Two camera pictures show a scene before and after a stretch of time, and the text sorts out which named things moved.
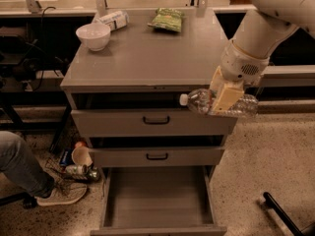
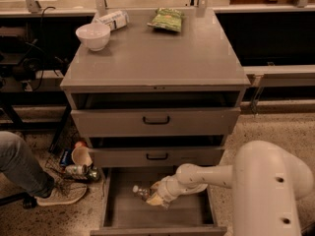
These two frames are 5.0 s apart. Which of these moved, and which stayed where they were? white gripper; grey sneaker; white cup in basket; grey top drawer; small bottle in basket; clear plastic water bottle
Moved: clear plastic water bottle; white gripper
Stayed: grey top drawer; grey sneaker; white cup in basket; small bottle in basket
